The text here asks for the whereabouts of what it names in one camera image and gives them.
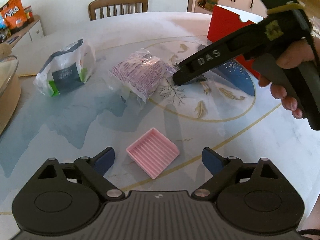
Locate white wall cabinet unit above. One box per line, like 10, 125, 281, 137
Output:
188, 0, 319, 37

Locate white sideboard cabinet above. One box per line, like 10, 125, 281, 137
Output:
6, 15, 44, 49

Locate glass lidded food bowl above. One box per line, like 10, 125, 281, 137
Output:
0, 43, 21, 133

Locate wooden chair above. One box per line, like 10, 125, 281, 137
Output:
88, 0, 149, 21

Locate purple printed snack bag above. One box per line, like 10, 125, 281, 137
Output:
109, 49, 176, 103

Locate red storage box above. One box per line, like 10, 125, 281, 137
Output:
207, 4, 266, 78

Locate pink ribbed soap tray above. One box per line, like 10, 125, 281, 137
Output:
126, 128, 180, 180

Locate orange snack bag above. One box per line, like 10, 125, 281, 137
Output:
1, 0, 27, 33

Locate gold chopsticks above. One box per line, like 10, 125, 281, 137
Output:
18, 74, 37, 77

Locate dark contents clear packet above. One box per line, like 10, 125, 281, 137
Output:
172, 63, 208, 86

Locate person's right hand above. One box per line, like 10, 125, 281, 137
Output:
258, 39, 315, 119

